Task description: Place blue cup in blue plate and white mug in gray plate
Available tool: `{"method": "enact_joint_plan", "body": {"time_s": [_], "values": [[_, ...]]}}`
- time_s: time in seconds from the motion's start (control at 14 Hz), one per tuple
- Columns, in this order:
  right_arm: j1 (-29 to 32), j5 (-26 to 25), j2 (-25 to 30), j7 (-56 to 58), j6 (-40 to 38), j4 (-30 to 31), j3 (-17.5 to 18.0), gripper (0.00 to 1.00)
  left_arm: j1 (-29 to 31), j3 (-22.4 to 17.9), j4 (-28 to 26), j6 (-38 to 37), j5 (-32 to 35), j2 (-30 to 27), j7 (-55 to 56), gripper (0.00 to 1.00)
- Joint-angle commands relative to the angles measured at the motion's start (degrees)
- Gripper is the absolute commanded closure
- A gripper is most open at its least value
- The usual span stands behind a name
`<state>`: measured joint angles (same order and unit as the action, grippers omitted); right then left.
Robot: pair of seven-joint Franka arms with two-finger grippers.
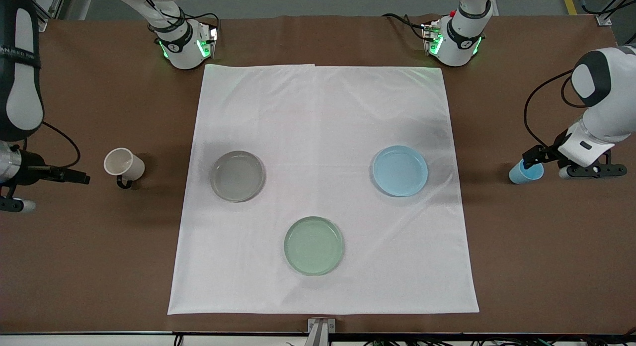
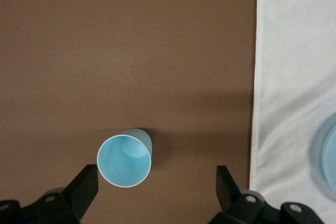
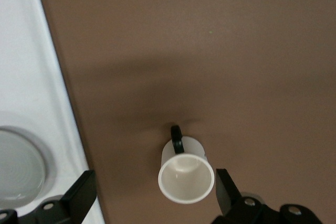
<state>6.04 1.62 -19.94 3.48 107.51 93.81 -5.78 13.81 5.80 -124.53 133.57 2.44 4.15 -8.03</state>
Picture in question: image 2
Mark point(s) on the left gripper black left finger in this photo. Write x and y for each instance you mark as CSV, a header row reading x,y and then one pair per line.
x,y
81,192

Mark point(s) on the white table cloth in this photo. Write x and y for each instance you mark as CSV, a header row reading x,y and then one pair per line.
x,y
288,51

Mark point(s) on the blue plate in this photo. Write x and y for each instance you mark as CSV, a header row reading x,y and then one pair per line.
x,y
329,155

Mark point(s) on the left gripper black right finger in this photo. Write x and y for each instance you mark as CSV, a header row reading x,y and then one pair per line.
x,y
231,197

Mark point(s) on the blue plastic cup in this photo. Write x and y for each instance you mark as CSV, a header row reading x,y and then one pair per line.
x,y
123,161

